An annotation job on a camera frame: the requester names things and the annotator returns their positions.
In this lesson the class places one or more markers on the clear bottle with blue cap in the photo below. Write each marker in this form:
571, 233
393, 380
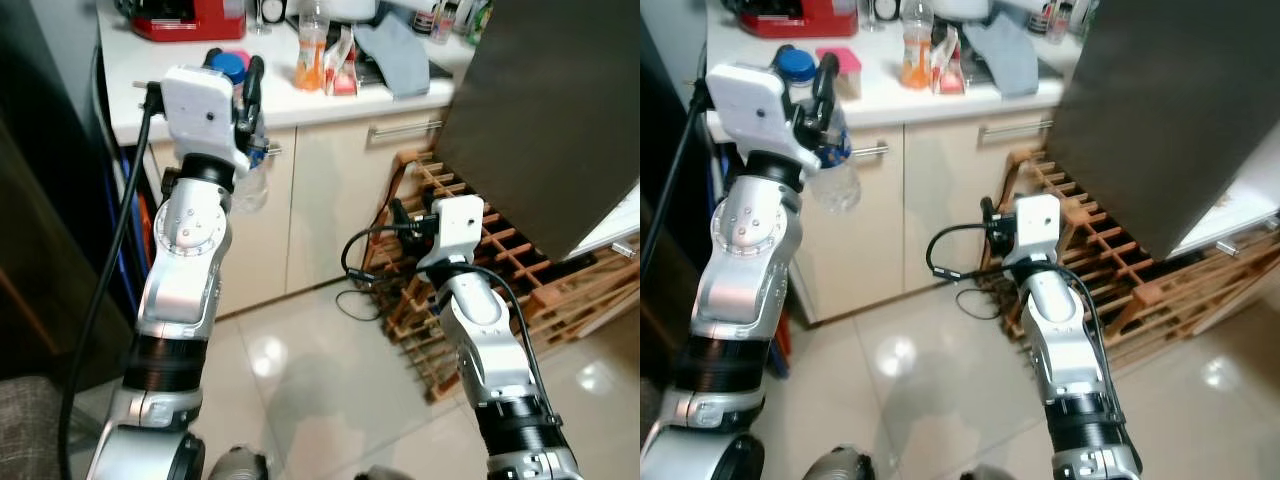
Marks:
228, 68
797, 65

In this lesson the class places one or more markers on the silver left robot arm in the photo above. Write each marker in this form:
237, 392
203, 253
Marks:
185, 260
745, 260

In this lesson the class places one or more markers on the pink container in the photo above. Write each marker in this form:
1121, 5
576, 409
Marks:
845, 70
242, 55

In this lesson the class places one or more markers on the red kitchen appliance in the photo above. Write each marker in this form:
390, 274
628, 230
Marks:
190, 20
800, 18

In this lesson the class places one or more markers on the orange drink bottle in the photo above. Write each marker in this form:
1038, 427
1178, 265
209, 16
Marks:
311, 65
915, 65

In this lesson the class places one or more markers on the cream kitchen cabinet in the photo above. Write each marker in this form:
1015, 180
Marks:
330, 200
930, 200

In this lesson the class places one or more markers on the red white packet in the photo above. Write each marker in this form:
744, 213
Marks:
342, 75
948, 75

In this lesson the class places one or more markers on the white pot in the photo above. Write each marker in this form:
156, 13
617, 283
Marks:
960, 8
350, 8

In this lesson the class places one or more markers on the dark tall furniture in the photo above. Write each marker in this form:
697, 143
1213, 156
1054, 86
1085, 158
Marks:
40, 200
655, 60

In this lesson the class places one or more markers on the grey cloth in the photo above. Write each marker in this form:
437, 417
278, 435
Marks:
395, 60
1000, 55

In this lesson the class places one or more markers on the orange flat board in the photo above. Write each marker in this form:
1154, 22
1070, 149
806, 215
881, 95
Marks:
786, 335
146, 235

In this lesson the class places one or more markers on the wooden slatted rack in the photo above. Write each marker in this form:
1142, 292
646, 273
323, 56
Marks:
560, 300
1150, 300

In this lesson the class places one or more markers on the blue flat board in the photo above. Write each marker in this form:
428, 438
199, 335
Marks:
127, 250

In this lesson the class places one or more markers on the white counter unit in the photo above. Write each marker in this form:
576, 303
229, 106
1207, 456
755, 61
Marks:
1235, 210
615, 225

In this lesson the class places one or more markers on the green glass bottle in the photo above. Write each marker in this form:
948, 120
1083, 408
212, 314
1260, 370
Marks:
478, 20
1080, 18

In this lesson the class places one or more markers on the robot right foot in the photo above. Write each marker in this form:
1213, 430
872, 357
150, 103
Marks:
378, 473
982, 473

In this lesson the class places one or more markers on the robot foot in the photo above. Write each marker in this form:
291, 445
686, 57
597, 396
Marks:
238, 465
378, 473
982, 473
835, 465

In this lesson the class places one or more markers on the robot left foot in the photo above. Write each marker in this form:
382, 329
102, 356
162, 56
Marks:
835, 465
238, 465

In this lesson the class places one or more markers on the grey fabric seat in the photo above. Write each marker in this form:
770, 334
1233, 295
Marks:
30, 430

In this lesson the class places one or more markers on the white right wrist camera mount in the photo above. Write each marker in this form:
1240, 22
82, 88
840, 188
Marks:
1035, 225
455, 225

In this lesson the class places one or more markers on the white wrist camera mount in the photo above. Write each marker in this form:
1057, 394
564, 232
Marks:
455, 225
200, 105
755, 105
1035, 225

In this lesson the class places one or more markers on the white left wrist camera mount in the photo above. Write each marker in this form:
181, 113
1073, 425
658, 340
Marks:
755, 105
200, 105

